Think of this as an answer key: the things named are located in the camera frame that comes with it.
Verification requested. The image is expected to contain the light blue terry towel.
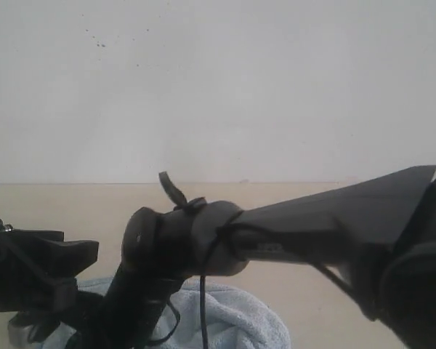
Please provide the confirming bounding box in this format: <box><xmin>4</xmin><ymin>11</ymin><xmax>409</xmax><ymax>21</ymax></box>
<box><xmin>39</xmin><ymin>276</ymin><xmax>291</xmax><ymax>349</ymax></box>

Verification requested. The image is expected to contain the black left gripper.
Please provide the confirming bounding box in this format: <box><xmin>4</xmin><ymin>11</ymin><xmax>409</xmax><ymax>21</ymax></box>
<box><xmin>0</xmin><ymin>219</ymin><xmax>99</xmax><ymax>312</ymax></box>

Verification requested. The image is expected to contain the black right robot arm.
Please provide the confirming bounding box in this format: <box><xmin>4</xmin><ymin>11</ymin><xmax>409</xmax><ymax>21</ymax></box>
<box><xmin>100</xmin><ymin>165</ymin><xmax>436</xmax><ymax>348</ymax></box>

